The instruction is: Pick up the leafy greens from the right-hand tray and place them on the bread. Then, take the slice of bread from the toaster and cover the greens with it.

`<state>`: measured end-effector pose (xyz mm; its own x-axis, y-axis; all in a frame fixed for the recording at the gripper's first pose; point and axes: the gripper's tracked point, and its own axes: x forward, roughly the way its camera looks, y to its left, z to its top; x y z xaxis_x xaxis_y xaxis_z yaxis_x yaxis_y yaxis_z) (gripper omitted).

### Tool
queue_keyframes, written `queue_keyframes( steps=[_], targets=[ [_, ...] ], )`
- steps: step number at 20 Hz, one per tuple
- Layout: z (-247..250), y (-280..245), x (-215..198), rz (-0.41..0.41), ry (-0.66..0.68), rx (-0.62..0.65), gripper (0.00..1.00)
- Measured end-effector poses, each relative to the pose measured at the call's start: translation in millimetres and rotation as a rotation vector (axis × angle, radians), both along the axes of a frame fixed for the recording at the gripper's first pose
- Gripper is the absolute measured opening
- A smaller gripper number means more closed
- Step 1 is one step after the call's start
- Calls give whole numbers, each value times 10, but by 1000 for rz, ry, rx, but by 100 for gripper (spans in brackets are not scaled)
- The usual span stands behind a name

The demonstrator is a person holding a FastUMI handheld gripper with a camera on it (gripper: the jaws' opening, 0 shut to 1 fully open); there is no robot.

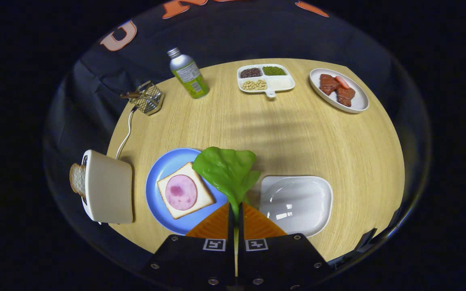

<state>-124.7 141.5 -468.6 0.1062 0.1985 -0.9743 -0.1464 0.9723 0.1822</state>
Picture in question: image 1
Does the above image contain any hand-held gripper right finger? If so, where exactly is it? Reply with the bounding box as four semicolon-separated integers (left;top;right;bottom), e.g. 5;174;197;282
237;202;333;289

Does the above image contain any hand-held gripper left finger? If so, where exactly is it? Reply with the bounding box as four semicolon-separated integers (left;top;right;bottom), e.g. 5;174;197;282
141;202;236;289

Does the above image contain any green lettuce leaf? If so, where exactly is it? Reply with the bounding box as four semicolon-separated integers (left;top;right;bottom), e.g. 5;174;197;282
192;146;261;221

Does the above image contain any browned toast slice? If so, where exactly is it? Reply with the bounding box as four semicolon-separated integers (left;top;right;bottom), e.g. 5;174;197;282
69;163;87;198

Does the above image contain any empty white rectangular dish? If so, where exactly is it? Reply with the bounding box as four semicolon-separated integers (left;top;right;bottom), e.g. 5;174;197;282
259;175;333;238

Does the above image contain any bread slice with ham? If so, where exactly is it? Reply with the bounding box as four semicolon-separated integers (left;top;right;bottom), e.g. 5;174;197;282
157;162;216;220

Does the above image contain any pink ham slice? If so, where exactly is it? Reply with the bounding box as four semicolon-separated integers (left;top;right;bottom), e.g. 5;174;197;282
165;175;198;211

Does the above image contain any blue round plate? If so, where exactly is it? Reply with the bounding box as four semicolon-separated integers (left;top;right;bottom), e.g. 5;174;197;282
145;148;233;236

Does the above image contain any white toaster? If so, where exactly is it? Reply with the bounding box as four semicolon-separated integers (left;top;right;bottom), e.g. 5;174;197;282
81;150;133;225

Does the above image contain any brown meat piece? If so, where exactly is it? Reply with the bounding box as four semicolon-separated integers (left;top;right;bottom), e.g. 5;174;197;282
319;74;341;96
335;86;356;107

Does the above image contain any white divided dish with beans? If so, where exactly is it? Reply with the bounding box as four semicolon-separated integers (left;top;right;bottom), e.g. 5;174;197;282
237;64;296;98

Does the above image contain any white oval meat plate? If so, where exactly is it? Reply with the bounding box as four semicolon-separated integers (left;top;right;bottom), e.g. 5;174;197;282
309;68;370;114

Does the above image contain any silver bottle with green label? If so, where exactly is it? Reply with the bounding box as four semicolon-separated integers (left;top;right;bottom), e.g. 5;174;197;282
167;47;210;99

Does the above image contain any white toaster cable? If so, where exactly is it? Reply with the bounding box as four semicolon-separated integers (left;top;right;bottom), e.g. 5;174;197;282
116;106;137;160

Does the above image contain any metal wire basket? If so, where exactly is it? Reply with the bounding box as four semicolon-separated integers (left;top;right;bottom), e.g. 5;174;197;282
130;81;165;116

